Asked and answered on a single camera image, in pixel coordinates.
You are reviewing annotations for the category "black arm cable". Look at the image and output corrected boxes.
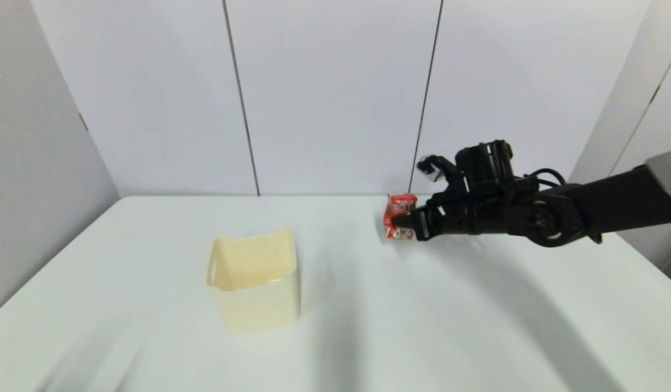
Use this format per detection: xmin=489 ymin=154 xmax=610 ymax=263
xmin=523 ymin=168 xmax=568 ymax=189

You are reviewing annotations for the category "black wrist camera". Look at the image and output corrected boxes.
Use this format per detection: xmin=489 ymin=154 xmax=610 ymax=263
xmin=416 ymin=155 xmax=457 ymax=183

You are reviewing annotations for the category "red snack packet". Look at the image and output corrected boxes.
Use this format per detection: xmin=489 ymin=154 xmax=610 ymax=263
xmin=383 ymin=193 xmax=419 ymax=241

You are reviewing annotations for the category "cream plastic bin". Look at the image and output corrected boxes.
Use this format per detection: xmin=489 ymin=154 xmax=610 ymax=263
xmin=206 ymin=226 xmax=301 ymax=336

